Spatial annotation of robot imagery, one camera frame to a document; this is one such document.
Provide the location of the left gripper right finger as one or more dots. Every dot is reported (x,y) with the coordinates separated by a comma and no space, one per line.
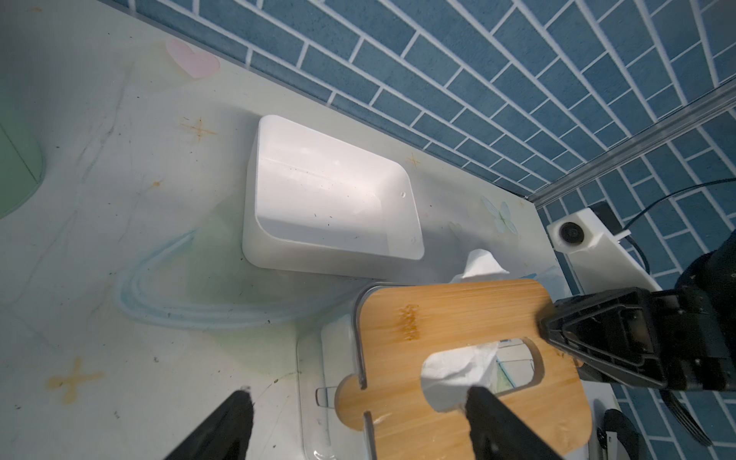
(497,433)

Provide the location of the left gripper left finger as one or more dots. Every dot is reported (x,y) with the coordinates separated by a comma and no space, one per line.
(225,434)

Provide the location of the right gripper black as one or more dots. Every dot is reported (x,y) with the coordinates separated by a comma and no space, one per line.
(685,341)

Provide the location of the blue tissue pack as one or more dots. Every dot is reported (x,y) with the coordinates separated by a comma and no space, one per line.
(447,376)

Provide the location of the clear plastic tissue box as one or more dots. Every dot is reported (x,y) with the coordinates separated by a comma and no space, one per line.
(326,355)

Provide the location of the bamboo lid with slot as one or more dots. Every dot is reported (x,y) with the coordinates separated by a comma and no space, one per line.
(419,347)

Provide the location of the white plastic box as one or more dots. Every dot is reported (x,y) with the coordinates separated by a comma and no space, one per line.
(316,204)

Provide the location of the green pencil cup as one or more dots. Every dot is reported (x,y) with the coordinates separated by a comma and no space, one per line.
(23,163)

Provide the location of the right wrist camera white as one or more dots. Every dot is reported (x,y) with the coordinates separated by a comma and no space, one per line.
(591,239)

